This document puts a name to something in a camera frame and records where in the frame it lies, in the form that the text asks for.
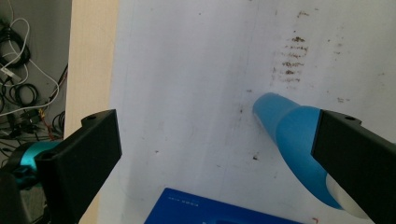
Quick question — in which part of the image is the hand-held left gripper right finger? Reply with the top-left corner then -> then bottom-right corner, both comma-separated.
310,109 -> 396,224

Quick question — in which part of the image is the white cable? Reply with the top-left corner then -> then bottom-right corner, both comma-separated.
0,17 -> 61,118

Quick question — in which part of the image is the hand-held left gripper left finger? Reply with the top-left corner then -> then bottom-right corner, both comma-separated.
34,108 -> 123,224

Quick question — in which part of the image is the white table cover sheet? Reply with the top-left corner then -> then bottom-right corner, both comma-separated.
96,0 -> 396,224

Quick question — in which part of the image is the bundle of black cables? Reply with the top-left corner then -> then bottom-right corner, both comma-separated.
0,24 -> 68,157

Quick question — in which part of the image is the light blue cylindrical cup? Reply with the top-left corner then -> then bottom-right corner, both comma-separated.
251,91 -> 372,220

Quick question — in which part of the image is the teal and black device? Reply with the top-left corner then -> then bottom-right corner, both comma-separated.
2,140 -> 64,190

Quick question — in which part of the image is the blue flat box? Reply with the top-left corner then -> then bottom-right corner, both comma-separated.
143,187 -> 304,224

